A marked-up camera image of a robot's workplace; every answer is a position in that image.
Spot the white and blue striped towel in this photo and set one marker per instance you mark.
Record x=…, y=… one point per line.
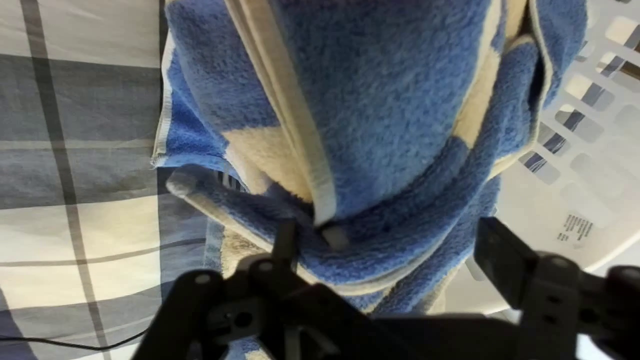
x=373, y=120

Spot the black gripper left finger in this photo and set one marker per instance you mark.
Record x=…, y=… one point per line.
x=200, y=320

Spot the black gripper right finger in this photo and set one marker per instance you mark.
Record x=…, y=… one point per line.
x=572, y=313

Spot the white plastic laundry basket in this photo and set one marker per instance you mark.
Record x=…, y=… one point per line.
x=586, y=166

